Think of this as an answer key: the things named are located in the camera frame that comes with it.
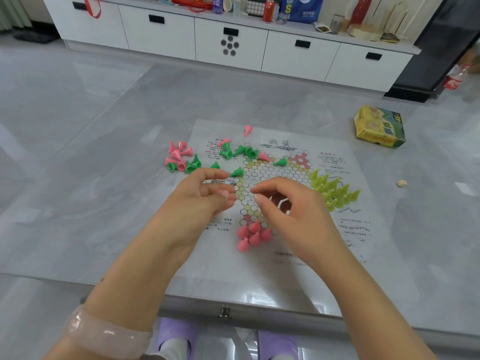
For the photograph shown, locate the checkers board sheet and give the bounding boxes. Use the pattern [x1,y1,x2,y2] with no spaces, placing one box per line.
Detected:
[149,118,419,318]

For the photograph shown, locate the yellow green cardboard box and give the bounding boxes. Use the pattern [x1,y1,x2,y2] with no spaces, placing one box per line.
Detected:
[353,105,407,149]

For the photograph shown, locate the black glass cabinet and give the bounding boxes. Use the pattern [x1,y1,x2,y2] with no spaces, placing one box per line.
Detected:
[384,0,480,104]

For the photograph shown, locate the person's left forearm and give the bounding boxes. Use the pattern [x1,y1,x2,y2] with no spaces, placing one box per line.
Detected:
[43,230,183,360]

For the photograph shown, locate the black white checkered box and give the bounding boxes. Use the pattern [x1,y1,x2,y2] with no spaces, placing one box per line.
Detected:
[245,0,266,18]

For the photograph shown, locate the white TV cabinet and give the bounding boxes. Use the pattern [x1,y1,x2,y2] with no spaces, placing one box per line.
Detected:
[41,0,422,94]

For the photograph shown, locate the round wooden box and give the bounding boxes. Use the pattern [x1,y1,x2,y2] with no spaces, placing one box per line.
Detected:
[347,24,383,42]

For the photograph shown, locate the red fabric bag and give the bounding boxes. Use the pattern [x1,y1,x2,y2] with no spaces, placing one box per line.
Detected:
[83,0,102,19]

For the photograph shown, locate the pile of mixed cone pieces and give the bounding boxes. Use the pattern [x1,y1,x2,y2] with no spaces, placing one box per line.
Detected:
[164,125,289,181]

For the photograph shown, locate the person's right hand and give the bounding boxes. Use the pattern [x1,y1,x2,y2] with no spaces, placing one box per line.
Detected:
[250,176,357,276]

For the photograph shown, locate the red-label cola bottle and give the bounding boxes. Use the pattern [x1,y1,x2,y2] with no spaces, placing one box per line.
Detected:
[442,65,472,91]

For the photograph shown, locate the red vase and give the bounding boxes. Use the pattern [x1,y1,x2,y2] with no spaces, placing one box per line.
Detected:
[349,0,373,26]

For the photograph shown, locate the black floor mat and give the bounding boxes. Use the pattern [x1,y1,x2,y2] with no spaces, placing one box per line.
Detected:
[13,28,60,45]

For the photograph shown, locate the purple slipper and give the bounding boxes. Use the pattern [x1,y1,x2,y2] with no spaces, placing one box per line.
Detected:
[257,330,300,360]
[157,317,200,360]

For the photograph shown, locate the yellow-green cone game pieces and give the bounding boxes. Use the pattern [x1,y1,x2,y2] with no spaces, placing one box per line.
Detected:
[308,168,362,213]

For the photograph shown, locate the white sock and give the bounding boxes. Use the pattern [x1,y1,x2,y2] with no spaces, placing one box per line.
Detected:
[149,337,190,360]

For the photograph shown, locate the person's left hand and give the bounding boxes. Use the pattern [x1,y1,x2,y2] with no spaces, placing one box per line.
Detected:
[148,167,238,267]

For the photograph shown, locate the blue tote bag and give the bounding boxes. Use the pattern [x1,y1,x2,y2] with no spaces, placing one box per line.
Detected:
[279,0,325,24]

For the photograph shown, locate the person's right forearm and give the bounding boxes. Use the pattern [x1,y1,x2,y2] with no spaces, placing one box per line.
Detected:
[320,258,438,360]

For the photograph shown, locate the red folded umbrella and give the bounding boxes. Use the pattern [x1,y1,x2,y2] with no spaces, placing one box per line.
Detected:
[171,0,214,13]

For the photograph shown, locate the glass cup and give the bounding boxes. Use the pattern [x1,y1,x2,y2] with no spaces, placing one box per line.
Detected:
[329,13,345,35]

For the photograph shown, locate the gold wire rack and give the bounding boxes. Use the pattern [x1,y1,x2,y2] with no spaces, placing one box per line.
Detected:
[380,1,412,44]

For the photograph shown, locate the pale pink jade bracelet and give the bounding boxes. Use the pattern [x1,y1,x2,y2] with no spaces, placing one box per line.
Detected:
[63,305,153,360]

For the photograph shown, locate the grey-green curtain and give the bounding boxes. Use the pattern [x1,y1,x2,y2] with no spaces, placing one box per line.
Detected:
[0,0,33,33]

